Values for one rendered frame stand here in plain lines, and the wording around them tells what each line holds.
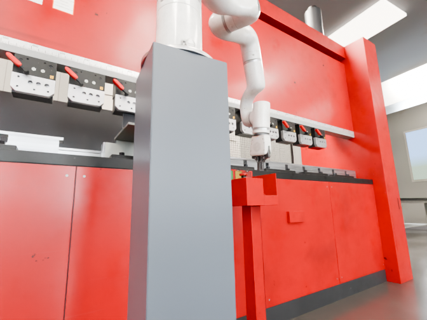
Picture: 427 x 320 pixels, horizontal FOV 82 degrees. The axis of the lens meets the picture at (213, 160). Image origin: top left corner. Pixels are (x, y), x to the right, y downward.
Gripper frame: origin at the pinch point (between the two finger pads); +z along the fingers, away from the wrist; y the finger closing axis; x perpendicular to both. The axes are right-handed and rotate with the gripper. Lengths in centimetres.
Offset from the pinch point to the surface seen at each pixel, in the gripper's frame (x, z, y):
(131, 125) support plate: -58, -14, -18
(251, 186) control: -12.6, 9.2, 6.1
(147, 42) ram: -41, -68, -47
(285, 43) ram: 78, -108, -43
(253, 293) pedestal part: -10, 55, 6
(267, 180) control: 4.2, 6.7, 1.0
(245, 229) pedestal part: -9.2, 29.1, -0.4
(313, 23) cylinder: 140, -157, -55
